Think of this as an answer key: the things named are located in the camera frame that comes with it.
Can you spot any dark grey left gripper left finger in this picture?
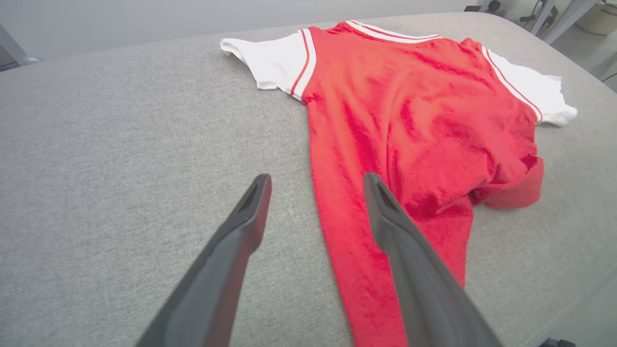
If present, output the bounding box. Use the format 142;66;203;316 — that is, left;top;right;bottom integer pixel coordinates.
136;174;272;347

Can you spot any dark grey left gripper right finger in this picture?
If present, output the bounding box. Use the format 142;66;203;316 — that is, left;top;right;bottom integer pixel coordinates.
363;172;504;347

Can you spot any red and white shirt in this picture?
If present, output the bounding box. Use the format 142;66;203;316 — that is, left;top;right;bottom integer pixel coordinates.
220;20;578;347

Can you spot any grey fabric sofa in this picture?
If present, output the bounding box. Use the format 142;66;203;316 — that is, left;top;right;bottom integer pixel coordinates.
0;12;617;347

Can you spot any black caster base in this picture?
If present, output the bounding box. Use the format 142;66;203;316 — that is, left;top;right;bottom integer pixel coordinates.
464;0;503;13

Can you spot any grey metal table leg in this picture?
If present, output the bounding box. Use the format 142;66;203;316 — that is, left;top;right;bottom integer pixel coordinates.
544;0;599;45
0;24;42;72
530;0;561;35

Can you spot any white woven basket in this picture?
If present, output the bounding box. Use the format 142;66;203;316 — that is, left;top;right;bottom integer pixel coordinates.
576;1;617;36

